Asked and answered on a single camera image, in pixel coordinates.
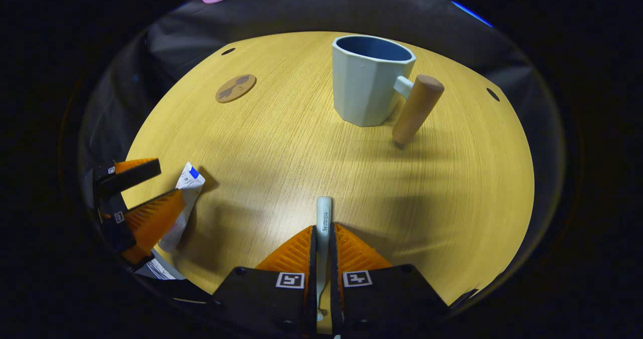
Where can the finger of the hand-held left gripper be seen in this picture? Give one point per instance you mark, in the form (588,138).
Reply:
(130,174)
(150,218)

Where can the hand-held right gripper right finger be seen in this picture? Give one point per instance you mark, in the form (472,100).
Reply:
(387,304)

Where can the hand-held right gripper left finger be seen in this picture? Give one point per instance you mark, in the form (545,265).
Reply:
(261,304)

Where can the white toothpaste tube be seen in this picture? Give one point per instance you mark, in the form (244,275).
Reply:
(190,186)

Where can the pale green toothbrush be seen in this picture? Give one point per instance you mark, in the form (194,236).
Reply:
(324,213)

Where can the round brown coaster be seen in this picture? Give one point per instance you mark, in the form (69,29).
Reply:
(235,88)

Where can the wooden desktop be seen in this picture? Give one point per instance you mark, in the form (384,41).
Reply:
(301,153)

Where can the white plastic object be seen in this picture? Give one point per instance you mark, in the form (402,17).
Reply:
(156,269)

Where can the black backdrop cloth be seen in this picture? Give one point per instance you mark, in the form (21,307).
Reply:
(301,12)

